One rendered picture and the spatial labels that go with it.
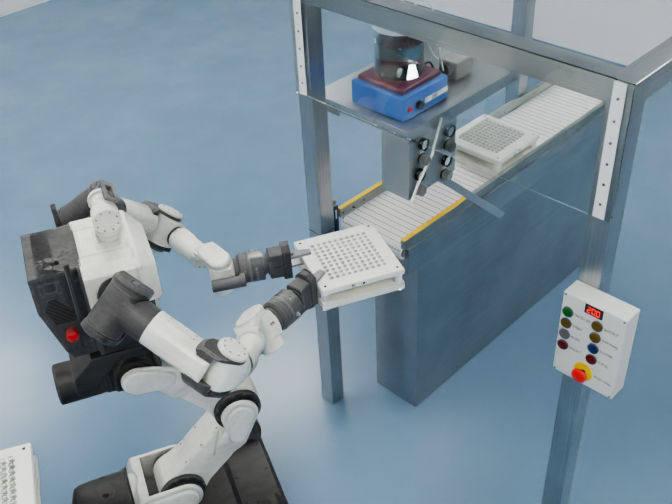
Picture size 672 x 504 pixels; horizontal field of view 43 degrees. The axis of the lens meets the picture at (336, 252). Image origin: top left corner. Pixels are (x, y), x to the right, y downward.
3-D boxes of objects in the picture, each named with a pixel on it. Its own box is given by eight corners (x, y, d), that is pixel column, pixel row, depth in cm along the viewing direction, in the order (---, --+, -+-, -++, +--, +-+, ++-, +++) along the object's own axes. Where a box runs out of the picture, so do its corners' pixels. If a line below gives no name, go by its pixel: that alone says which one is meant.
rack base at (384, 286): (323, 310, 236) (322, 304, 235) (294, 260, 255) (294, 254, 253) (404, 288, 243) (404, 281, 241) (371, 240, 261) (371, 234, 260)
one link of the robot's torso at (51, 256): (61, 395, 213) (24, 283, 192) (46, 312, 239) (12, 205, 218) (178, 361, 221) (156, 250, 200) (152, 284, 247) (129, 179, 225)
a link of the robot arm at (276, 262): (284, 231, 246) (243, 238, 244) (291, 251, 238) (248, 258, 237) (289, 265, 254) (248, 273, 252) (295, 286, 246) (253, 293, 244)
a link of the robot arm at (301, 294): (294, 263, 234) (265, 286, 227) (322, 275, 229) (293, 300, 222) (298, 298, 242) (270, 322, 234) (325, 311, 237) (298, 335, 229)
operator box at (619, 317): (610, 400, 214) (627, 322, 198) (552, 367, 223) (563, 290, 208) (623, 387, 217) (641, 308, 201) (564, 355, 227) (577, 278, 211)
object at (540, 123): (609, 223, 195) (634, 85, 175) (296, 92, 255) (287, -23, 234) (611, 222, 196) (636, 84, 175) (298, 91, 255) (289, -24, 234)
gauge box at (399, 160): (408, 201, 252) (409, 141, 240) (381, 188, 258) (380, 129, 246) (455, 170, 264) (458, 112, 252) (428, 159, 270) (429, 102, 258)
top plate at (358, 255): (322, 297, 233) (321, 291, 232) (293, 247, 252) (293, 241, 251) (404, 274, 240) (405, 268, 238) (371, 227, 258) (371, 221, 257)
